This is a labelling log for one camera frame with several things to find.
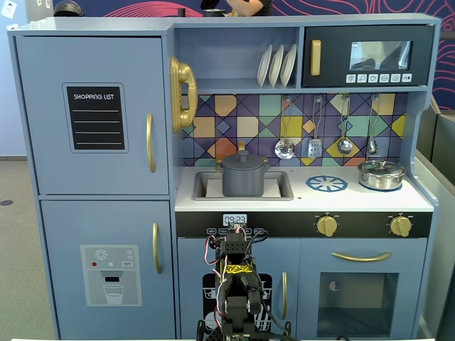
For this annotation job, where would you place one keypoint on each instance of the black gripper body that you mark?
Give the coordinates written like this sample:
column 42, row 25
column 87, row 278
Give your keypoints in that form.
column 237, row 231

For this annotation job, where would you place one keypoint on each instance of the black robot wrist mount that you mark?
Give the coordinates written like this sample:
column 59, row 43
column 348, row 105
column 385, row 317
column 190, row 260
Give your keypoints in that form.
column 245, row 164

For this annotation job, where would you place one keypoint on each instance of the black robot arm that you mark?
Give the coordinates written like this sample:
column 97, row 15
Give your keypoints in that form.
column 236, row 305

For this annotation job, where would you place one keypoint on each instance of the shiny steel pot lid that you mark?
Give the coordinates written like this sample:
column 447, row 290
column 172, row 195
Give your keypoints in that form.
column 381, row 165

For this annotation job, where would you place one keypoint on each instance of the digital clock display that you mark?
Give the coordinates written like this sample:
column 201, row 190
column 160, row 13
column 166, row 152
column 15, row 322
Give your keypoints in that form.
column 235, row 219

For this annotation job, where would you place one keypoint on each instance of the gray plastic pot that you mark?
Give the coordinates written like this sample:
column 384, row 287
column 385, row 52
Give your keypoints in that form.
column 243, row 183

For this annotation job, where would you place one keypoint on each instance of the gray toy sink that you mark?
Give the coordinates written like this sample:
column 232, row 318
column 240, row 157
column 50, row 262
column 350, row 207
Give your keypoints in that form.
column 284, row 190

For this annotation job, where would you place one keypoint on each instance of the blue oven door with window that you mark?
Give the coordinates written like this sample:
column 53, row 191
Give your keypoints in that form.
column 309, row 263

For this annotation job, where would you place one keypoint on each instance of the gold stove knob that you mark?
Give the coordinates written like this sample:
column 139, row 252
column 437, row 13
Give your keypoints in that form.
column 327, row 226
column 401, row 226

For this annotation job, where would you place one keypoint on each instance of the steel skimmer spoon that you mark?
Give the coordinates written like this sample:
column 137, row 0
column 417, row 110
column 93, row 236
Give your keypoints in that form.
column 284, row 149

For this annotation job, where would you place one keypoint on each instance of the steel slotted spatula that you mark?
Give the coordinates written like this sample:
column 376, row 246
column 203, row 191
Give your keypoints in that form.
column 314, row 148

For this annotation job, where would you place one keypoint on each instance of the blue toy play kitchen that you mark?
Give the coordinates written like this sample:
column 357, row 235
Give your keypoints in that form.
column 106, row 220

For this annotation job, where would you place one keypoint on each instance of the steel ladle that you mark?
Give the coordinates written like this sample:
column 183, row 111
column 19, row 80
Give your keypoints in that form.
column 344, row 145

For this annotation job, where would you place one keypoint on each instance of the gold toy telephone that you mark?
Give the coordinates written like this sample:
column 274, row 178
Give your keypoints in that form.
column 177, row 96

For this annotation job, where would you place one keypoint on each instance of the blue freezer door with dispenser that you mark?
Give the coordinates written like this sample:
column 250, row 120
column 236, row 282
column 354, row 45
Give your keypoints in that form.
column 64, row 231

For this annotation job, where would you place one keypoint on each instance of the small steel spoon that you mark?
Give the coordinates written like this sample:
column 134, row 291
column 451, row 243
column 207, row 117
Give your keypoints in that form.
column 372, row 145

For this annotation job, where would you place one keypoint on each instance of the white toy plate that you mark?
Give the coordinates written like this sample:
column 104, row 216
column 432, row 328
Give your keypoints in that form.
column 263, row 67
column 288, row 65
column 276, row 67

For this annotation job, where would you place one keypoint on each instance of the black shopping list chalkboard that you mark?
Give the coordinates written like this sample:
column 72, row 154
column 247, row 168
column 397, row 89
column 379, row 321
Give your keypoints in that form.
column 95, row 119

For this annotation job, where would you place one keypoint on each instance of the black microwave door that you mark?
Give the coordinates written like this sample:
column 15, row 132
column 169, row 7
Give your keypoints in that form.
column 334, row 53

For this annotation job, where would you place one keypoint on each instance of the blue fridge door with chalkboard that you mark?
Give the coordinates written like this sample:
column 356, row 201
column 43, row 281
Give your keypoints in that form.
column 42, row 124

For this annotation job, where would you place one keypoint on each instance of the round floor cover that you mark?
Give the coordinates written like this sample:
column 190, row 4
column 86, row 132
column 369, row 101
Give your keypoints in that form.
column 6, row 202

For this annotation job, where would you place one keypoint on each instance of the gray partition panel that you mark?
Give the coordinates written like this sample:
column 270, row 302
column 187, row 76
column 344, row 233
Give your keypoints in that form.
column 440, row 142

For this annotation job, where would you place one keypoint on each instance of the black bowl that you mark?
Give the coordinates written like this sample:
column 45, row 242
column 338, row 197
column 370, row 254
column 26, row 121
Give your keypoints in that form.
column 214, row 13

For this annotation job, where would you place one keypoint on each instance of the small black cup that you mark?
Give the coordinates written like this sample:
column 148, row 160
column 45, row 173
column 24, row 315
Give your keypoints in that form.
column 181, row 12

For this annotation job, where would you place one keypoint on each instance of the person in black shirt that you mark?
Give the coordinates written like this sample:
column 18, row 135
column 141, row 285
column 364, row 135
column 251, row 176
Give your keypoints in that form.
column 249, row 6

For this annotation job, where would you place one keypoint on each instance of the black helmet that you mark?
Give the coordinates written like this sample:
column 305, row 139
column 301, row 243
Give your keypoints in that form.
column 68, row 9

